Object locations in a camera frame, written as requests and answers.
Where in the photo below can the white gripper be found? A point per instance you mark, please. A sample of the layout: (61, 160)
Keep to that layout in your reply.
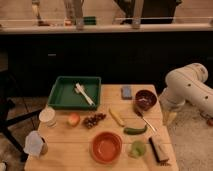
(170, 104)

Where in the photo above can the dark maroon bowl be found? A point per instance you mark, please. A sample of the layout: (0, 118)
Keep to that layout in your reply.
(145, 99)

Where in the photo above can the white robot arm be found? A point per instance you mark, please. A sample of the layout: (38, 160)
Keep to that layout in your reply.
(186, 84)

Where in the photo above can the black brush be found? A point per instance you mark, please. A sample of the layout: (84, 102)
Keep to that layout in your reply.
(159, 150)

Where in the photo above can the green cucumber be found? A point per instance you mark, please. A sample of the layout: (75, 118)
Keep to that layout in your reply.
(135, 131)

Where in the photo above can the green cup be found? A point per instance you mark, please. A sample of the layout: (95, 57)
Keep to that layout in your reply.
(137, 149)

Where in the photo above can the yellow banana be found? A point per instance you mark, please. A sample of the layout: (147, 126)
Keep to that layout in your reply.
(117, 118)

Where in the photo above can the blue sponge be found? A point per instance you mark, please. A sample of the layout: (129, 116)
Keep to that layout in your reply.
(126, 93)

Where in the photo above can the orange bowl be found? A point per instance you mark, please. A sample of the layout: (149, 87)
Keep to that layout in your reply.
(105, 147)

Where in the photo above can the red grapes bunch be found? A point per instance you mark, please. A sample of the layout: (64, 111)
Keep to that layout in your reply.
(92, 121)

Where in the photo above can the white utensil in tray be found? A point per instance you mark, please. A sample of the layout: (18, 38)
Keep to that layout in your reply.
(79, 89)

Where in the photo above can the green plastic tray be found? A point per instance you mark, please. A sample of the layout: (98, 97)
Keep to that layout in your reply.
(64, 95)

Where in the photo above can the green box on counter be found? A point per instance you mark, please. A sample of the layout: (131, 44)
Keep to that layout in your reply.
(90, 20)

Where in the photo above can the translucent plastic pitcher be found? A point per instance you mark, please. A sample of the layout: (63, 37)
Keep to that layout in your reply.
(35, 145)

